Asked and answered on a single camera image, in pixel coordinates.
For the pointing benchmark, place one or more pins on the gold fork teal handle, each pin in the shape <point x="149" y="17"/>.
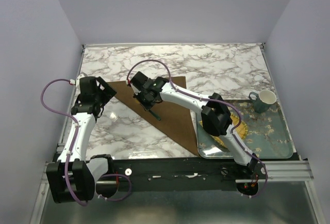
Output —
<point x="155" y="115"/>

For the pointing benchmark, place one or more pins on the yellow bamboo mat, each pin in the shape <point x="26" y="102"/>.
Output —
<point x="242" y="130"/>

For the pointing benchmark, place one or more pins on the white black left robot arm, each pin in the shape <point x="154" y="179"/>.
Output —
<point x="63" y="188"/>

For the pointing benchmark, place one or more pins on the aluminium frame rail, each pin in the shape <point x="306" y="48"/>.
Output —
<point x="283" y="172"/>

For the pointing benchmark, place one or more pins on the teal floral metal tray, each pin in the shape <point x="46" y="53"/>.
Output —
<point x="268" y="136"/>

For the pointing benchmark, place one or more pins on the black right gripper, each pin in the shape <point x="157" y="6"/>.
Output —
<point x="147" y="107"/>

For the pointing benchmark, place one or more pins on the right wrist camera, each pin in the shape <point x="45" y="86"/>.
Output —
<point x="135" y="90"/>

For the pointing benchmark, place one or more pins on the brown cloth napkin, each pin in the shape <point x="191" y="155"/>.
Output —
<point x="176" y="121"/>

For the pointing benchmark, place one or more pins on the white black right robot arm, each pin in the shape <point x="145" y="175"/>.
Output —
<point x="219" y="119"/>

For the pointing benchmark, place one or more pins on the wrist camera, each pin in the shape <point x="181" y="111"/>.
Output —
<point x="135" y="90"/>
<point x="80" y="76"/>

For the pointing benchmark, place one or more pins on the teal mug white inside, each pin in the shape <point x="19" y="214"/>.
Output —
<point x="262" y="100"/>

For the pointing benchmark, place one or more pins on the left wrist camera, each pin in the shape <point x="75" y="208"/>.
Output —
<point x="80" y="76"/>

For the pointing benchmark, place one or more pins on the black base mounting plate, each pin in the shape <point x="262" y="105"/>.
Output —
<point x="109" y="185"/>

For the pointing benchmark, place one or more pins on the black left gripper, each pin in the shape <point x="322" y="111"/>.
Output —
<point x="108" y="92"/>

